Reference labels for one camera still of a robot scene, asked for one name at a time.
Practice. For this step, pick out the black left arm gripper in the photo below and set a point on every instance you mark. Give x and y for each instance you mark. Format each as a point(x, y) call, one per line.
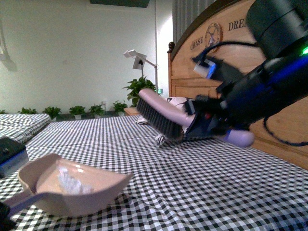
point(13, 155)

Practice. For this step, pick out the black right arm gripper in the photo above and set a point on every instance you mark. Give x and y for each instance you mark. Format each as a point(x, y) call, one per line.
point(211, 117)

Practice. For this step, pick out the beige plastic dustpan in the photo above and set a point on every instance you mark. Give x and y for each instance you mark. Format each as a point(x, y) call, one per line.
point(39, 179)

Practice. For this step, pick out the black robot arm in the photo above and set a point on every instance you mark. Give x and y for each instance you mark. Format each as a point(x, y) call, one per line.
point(70, 52)

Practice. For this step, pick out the crumpled white paper trash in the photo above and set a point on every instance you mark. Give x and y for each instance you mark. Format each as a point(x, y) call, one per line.
point(71, 185)

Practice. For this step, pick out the small potted plant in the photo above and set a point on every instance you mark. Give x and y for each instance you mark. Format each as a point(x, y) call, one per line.
point(119, 108)
point(53, 112)
point(97, 111)
point(77, 111)
point(27, 111)

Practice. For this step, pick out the black white checkered bedsheet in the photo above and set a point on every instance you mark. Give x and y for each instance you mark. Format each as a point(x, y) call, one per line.
point(205, 185)

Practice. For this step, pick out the large green potted plant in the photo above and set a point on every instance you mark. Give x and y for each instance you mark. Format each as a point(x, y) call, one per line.
point(135, 86)

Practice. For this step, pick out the white floor lamp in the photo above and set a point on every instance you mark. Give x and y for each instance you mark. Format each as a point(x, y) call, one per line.
point(139, 63)

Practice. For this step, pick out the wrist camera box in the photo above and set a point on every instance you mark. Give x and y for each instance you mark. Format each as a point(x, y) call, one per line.
point(216, 69)

